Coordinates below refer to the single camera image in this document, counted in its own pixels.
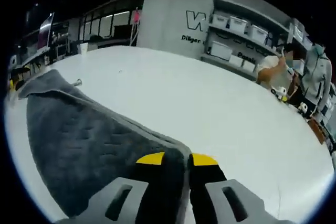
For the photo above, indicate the grey towel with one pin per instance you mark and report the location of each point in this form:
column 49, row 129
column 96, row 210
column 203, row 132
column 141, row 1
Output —
column 78, row 140

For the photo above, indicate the silver-framed monitor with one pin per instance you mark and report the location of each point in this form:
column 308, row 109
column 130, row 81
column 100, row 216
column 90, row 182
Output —
column 45, row 33

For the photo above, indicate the white paper cup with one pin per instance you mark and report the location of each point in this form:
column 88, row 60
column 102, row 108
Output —
column 84, row 48

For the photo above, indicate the dark monitor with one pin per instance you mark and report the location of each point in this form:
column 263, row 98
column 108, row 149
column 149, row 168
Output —
column 122, row 31

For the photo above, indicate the pink hanging item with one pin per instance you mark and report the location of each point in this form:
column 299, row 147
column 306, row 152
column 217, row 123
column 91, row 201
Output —
column 136, row 16

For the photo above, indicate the group of white storage bins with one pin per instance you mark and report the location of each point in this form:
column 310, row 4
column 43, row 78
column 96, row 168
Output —
column 237, row 23

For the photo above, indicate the grey shelf unit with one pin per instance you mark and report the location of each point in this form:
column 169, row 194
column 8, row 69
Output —
column 292, row 31

